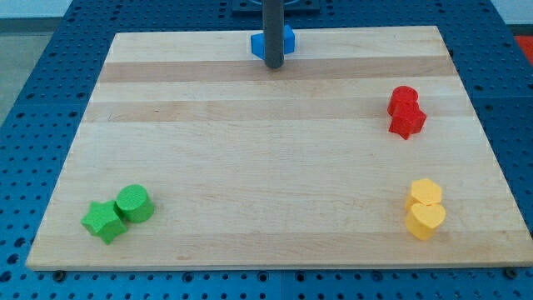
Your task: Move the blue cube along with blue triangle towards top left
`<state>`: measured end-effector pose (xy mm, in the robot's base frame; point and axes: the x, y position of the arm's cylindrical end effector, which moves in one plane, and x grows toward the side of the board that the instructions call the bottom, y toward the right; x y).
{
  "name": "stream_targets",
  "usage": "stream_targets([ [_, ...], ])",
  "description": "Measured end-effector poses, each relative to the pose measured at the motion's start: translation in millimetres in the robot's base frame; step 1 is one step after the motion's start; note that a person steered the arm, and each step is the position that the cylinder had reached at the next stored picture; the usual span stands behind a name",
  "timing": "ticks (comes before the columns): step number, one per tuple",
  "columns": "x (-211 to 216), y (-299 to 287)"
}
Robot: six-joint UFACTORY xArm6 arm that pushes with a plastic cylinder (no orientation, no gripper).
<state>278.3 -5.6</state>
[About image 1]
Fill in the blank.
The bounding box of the blue cube block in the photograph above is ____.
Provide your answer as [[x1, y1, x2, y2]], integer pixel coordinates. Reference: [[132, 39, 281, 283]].
[[251, 33, 265, 60]]

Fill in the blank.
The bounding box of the blue triangle block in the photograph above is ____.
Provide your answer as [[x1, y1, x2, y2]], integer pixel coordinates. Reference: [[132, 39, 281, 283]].
[[283, 25, 296, 54]]

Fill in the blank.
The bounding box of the wooden board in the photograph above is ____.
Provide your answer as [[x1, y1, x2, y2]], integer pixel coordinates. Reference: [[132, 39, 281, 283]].
[[27, 26, 532, 271]]

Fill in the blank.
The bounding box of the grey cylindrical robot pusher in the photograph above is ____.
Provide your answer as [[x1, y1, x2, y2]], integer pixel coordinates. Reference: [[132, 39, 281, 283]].
[[262, 0, 284, 69]]

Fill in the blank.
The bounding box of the red star block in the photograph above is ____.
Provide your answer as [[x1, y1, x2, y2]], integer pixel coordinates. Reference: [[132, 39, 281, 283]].
[[387, 102, 427, 140]]

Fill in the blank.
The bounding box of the green cylinder block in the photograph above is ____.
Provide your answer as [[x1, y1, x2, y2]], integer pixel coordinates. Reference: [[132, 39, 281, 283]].
[[116, 184, 155, 223]]

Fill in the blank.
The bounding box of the red cylinder block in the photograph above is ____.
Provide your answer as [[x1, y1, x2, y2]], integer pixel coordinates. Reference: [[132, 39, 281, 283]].
[[387, 86, 418, 116]]

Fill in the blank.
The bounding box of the yellow hexagon block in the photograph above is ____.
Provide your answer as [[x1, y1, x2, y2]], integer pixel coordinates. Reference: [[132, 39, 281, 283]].
[[405, 178, 442, 210]]

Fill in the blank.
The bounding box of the yellow heart block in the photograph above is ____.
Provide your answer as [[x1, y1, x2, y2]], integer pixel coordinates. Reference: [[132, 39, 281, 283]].
[[405, 203, 446, 241]]

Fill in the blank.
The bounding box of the green star block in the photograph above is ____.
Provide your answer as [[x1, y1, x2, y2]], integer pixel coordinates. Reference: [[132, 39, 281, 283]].
[[80, 200, 127, 244]]

